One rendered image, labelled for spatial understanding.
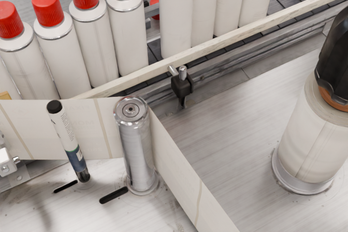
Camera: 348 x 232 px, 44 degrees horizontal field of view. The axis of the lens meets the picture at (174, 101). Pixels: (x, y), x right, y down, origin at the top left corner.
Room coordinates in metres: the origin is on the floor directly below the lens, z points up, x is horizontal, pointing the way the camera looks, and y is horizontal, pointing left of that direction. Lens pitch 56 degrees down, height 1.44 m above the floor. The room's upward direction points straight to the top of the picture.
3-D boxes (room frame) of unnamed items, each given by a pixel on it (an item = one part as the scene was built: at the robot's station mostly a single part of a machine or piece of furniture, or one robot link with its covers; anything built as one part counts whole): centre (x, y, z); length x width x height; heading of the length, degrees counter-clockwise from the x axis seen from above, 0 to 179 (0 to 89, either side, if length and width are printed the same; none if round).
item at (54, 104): (0.25, 0.13, 0.97); 0.02 x 0.02 x 0.19
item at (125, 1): (0.45, 0.07, 0.98); 0.05 x 0.05 x 0.20
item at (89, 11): (0.43, 0.12, 0.98); 0.05 x 0.05 x 0.20
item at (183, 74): (0.40, -0.01, 0.89); 0.03 x 0.03 x 0.12; 28
